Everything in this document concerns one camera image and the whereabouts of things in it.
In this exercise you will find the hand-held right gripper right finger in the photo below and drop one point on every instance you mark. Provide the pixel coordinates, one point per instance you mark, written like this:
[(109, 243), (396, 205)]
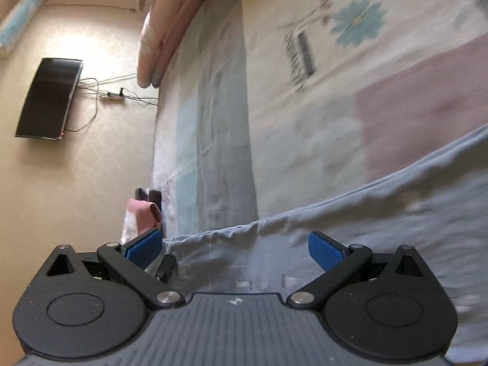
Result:
[(324, 253)]

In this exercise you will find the dark cloth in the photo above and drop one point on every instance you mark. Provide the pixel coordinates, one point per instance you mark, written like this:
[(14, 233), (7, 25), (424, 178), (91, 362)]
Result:
[(150, 196)]

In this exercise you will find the white power strip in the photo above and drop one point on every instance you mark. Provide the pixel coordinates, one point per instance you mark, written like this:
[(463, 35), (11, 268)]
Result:
[(112, 96)]

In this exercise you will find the black flat screen television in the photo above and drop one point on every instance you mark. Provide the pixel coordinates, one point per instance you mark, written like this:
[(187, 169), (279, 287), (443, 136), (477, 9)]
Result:
[(47, 97)]

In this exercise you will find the pink floral quilt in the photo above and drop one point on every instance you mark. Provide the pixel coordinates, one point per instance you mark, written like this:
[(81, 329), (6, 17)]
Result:
[(167, 19)]

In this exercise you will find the light blue printed pants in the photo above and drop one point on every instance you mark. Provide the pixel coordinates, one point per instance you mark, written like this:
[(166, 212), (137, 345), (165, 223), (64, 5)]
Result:
[(362, 228)]

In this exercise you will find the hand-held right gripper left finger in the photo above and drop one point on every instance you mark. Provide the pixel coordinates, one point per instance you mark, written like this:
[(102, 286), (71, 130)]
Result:
[(143, 247)]

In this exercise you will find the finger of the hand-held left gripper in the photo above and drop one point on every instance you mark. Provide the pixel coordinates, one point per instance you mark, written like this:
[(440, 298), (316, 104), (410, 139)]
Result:
[(166, 267)]

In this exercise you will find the pink and white cloth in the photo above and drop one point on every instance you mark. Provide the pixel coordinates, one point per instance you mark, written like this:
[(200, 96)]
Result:
[(139, 217)]

